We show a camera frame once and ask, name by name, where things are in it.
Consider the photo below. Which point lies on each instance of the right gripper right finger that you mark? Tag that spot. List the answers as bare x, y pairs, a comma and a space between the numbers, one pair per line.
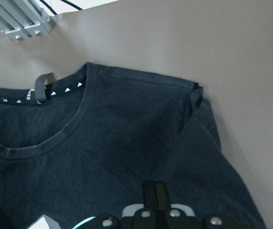
163, 202

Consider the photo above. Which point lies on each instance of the black graphic t-shirt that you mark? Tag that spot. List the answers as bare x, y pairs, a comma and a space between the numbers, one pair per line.
100, 133

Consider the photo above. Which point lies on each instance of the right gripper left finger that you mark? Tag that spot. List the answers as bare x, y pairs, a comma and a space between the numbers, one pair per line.
149, 195

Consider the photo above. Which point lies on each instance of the aluminium frame post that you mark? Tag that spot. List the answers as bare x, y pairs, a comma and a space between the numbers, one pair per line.
21, 19

